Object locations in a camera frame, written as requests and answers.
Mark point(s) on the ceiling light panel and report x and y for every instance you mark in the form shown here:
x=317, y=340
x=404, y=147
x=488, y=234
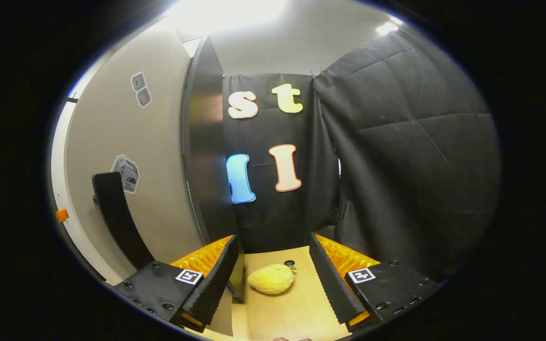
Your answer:
x=386, y=27
x=225, y=14

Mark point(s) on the grey shoe cabinet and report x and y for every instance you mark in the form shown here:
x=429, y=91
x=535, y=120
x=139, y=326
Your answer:
x=206, y=142

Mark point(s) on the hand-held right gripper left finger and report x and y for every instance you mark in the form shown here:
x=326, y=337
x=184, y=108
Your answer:
x=213, y=279

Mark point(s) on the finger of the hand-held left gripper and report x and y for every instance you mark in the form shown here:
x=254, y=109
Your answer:
x=62, y=215

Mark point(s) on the yellow plush toy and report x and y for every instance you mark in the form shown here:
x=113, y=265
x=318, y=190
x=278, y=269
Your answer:
x=271, y=278

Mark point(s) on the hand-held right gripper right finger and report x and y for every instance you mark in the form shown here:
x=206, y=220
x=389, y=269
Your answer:
x=332, y=279

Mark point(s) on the black backdrop cloth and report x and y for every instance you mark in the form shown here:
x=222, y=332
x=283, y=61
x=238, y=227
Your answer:
x=410, y=166
x=263, y=222

